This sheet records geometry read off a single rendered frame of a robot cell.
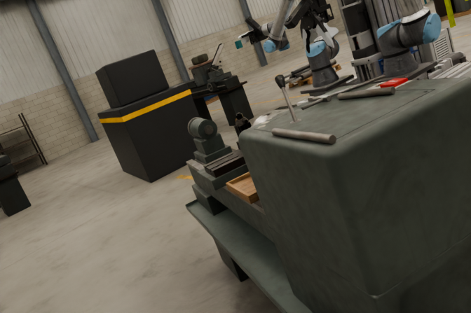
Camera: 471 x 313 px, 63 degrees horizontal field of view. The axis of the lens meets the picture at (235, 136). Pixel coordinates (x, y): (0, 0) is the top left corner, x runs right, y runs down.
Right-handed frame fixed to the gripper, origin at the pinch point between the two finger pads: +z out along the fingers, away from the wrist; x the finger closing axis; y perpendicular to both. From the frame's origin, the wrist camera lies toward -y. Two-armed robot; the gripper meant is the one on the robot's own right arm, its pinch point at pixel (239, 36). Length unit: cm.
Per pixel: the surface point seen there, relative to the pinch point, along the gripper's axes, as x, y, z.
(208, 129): -43, 44, 23
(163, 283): -90, 147, 100
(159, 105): 173, 74, 320
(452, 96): -116, 19, -136
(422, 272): -141, 55, -124
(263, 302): -91, 147, 1
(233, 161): -77, 51, -19
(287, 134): -135, 13, -98
